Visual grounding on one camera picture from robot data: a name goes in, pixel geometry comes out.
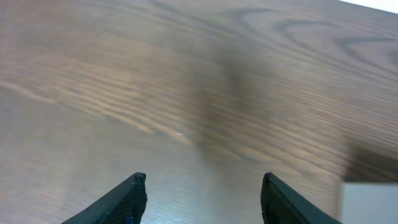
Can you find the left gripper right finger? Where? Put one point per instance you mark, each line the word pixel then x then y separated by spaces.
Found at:
pixel 281 204

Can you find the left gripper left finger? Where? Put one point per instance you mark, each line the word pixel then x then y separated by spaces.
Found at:
pixel 124 204

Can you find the white cardboard box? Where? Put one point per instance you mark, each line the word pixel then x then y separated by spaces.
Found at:
pixel 368 203

